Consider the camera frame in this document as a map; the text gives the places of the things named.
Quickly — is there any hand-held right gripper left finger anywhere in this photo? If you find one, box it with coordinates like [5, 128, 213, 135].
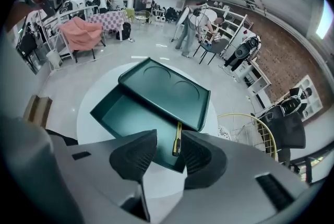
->
[66, 128, 158, 221]

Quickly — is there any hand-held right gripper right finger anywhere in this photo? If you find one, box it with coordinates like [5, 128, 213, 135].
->
[152, 130, 326, 224]

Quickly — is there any yellow utility knife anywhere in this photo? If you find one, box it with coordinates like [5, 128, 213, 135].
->
[172, 121, 183, 157]

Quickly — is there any green metal box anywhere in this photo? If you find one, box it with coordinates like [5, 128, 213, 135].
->
[90, 57, 211, 174]

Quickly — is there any white round table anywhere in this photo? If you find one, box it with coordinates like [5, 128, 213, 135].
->
[76, 60, 220, 202]

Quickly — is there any black office chair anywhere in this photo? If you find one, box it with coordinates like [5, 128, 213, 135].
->
[257, 107, 306, 166]

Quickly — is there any white desk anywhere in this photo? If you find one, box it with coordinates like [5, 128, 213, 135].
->
[233, 57, 272, 97]

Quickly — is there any black backpack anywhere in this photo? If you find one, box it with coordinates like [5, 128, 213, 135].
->
[281, 96, 308, 117]

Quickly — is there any white bin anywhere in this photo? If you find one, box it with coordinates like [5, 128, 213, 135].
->
[46, 50, 64, 70]

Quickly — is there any black bag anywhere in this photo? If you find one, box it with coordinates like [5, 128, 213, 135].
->
[115, 22, 132, 41]

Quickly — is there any white hutch cabinet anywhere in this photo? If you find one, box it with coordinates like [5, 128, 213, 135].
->
[292, 74, 325, 121]

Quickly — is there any pink cloth chair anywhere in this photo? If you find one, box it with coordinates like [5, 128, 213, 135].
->
[57, 16, 106, 63]

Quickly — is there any checkered tablecloth table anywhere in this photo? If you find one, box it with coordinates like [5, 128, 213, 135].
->
[87, 10, 126, 41]

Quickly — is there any yellow-green chair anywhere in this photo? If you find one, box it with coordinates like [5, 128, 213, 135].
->
[125, 8, 136, 23]

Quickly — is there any white shelf unit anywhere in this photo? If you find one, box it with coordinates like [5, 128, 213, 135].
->
[205, 3, 254, 58]

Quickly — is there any white rack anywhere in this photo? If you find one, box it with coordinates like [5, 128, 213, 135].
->
[15, 0, 102, 74]

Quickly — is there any ceiling light tube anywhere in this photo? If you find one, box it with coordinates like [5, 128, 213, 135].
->
[315, 0, 334, 40]

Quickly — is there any gold wire chair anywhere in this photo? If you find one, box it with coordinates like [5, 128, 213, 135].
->
[216, 112, 279, 161]

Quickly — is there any white wire chair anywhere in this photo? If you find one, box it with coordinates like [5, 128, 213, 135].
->
[134, 10, 152, 25]

